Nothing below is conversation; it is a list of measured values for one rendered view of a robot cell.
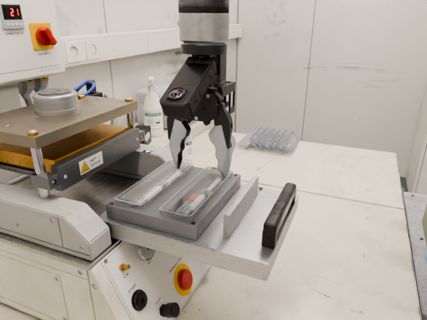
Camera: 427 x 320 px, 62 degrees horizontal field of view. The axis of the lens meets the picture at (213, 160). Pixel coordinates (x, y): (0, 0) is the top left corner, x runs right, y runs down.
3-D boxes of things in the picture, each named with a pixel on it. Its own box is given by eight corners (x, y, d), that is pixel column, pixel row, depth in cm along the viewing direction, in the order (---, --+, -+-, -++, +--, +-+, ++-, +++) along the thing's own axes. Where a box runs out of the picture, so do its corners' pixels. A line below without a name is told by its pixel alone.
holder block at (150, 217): (107, 218, 59) (105, 204, 58) (167, 172, 76) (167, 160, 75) (196, 240, 53) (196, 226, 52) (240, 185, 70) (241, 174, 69)
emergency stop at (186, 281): (180, 294, 70) (171, 277, 70) (189, 282, 74) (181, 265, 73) (186, 294, 70) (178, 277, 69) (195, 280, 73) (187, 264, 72)
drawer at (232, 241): (97, 237, 60) (91, 197, 57) (164, 185, 79) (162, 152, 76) (266, 286, 50) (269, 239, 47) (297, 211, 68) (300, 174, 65)
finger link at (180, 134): (190, 159, 67) (206, 116, 62) (175, 171, 62) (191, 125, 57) (176, 152, 67) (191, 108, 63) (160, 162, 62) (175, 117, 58)
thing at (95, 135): (-11, 166, 67) (-24, 117, 63) (75, 133, 85) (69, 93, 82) (59, 182, 60) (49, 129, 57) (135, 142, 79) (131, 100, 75)
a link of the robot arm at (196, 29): (217, 13, 48) (165, 13, 51) (217, 48, 50) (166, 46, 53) (236, 14, 55) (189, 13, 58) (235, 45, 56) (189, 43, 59)
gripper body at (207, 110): (236, 115, 62) (238, 42, 57) (216, 129, 55) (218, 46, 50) (196, 111, 65) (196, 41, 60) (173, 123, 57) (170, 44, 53)
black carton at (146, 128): (129, 148, 140) (128, 131, 137) (138, 140, 148) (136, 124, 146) (144, 148, 139) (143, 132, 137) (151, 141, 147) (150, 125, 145)
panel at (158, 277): (149, 355, 59) (99, 261, 56) (218, 253, 85) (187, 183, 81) (158, 355, 58) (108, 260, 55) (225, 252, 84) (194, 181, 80)
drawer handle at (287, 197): (260, 246, 52) (262, 223, 50) (284, 200, 65) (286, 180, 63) (274, 249, 51) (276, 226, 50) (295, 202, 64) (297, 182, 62)
